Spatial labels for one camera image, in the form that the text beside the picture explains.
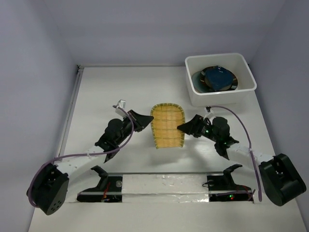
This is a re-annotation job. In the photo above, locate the white foam front panel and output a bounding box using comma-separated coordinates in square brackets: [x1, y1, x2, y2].
[122, 174, 209, 203]

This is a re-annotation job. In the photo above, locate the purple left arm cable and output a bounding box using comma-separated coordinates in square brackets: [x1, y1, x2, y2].
[26, 107, 135, 208]

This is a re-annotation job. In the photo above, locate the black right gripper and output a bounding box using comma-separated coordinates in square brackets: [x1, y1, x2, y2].
[177, 114, 219, 143]

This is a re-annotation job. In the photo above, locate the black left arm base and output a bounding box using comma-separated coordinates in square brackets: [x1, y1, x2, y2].
[76, 166, 123, 203]

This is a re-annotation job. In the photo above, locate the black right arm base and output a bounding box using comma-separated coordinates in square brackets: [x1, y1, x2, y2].
[202, 164, 255, 202]

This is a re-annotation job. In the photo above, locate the green yellow woven tray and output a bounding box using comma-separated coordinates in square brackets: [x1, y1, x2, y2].
[151, 103, 185, 149]

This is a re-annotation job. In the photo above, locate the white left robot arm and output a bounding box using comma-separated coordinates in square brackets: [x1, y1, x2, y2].
[26, 107, 154, 215]

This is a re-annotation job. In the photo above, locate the grey blue round plate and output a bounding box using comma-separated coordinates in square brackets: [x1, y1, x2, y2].
[192, 72, 210, 93]

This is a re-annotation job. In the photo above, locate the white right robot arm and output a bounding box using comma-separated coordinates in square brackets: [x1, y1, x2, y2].
[177, 115, 307, 206]

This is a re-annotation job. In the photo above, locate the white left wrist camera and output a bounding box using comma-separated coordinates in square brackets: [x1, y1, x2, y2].
[112, 99, 127, 119]

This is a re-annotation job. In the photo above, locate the black rimmed beige plate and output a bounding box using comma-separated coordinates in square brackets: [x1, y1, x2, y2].
[199, 69, 238, 92]

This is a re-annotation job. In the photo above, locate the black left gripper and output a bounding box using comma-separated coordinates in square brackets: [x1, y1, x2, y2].
[115, 110, 153, 145]

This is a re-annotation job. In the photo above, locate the white plastic bin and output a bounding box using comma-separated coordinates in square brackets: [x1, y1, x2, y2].
[185, 53, 257, 107]

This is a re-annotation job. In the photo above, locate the dark blue leaf plate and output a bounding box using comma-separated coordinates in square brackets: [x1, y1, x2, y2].
[203, 66, 236, 91]

